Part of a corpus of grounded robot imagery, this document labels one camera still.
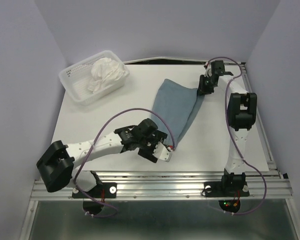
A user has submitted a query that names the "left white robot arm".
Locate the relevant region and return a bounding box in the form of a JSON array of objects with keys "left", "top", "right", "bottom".
[{"left": 36, "top": 118, "right": 172, "bottom": 197}]

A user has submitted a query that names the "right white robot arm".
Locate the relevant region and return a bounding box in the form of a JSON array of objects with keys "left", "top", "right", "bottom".
[{"left": 197, "top": 59, "right": 257, "bottom": 198}]

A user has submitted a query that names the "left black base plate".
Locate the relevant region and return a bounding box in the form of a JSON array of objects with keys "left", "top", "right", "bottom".
[{"left": 72, "top": 171, "right": 118, "bottom": 218}]

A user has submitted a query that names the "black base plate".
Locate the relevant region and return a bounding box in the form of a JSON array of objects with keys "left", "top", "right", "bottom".
[
  {"left": 201, "top": 181, "right": 250, "bottom": 214},
  {"left": 72, "top": 171, "right": 118, "bottom": 218}
]

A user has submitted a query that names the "white skirt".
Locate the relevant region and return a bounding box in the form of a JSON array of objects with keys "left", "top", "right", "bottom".
[{"left": 87, "top": 57, "right": 128, "bottom": 93}]

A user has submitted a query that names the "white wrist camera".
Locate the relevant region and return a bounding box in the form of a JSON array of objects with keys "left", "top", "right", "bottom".
[
  {"left": 204, "top": 65, "right": 212, "bottom": 78},
  {"left": 152, "top": 142, "right": 172, "bottom": 162}
]

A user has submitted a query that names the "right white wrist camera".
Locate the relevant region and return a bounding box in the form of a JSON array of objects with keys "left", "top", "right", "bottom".
[{"left": 204, "top": 65, "right": 212, "bottom": 78}]

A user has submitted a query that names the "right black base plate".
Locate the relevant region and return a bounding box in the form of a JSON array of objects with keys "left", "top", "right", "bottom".
[{"left": 201, "top": 181, "right": 250, "bottom": 214}]

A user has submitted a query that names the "light blue denim skirt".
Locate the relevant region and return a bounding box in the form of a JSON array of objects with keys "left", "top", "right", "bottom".
[{"left": 151, "top": 79, "right": 205, "bottom": 147}]

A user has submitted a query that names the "white plastic basket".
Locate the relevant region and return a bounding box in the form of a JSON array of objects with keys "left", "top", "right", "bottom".
[{"left": 59, "top": 50, "right": 130, "bottom": 105}]

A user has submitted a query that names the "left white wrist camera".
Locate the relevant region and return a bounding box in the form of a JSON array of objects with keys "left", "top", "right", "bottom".
[{"left": 152, "top": 142, "right": 172, "bottom": 162}]

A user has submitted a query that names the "aluminium frame rail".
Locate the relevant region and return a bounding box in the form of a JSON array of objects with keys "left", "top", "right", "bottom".
[{"left": 19, "top": 59, "right": 300, "bottom": 240}]

